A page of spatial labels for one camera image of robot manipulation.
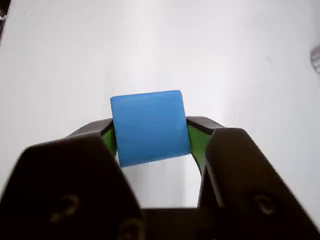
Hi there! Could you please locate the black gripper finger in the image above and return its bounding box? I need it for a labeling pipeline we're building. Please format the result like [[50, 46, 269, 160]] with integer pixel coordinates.
[[185, 116, 320, 240], [0, 118, 151, 240]]

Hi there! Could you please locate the blue lego block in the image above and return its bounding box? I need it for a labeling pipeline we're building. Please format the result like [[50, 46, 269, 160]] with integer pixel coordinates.
[[109, 89, 192, 168]]

